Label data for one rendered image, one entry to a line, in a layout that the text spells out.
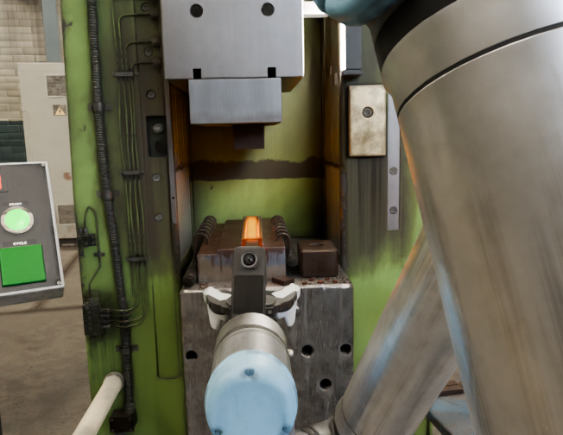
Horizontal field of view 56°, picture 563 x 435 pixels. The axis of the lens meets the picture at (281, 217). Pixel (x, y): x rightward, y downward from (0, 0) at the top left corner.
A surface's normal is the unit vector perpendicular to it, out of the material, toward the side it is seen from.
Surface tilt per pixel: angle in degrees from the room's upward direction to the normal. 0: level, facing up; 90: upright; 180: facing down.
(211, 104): 90
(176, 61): 90
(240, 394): 87
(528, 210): 80
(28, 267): 60
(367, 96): 90
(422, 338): 107
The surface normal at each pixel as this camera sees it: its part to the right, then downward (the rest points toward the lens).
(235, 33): 0.05, 0.15
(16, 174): 0.40, -0.39
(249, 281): -0.01, -0.33
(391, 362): -0.73, 0.27
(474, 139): -0.77, 0.04
